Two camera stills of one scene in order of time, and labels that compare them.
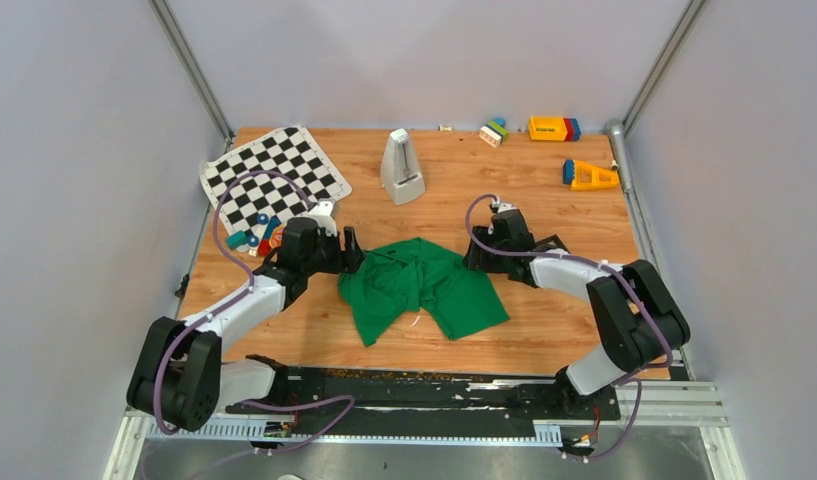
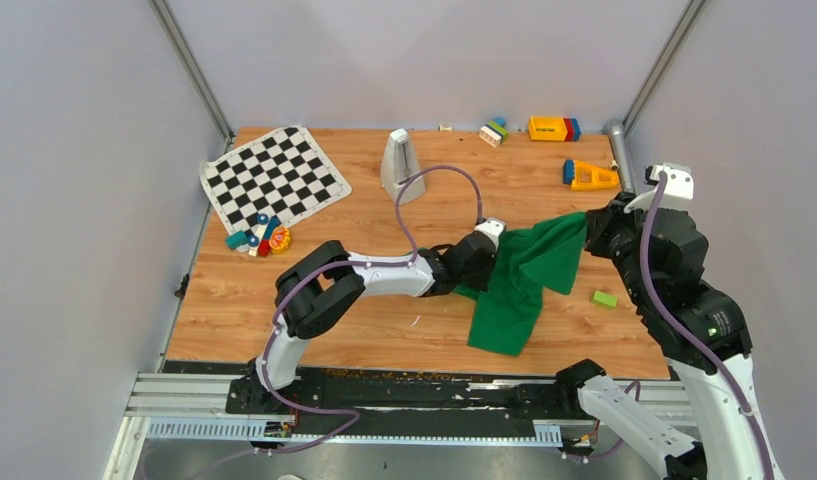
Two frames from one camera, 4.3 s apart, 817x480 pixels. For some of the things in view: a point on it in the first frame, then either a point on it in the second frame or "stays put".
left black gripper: x=349 y=259 → x=483 y=282
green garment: x=397 y=279 → x=546 y=254
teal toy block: x=236 y=239 stays put
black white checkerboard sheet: x=278 y=176 stays put
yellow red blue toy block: x=553 y=128 stays put
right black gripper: x=476 y=261 → x=598 y=219
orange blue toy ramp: x=580 y=175 stays put
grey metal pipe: x=620 y=151 stays put
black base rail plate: x=404 y=401 stays put
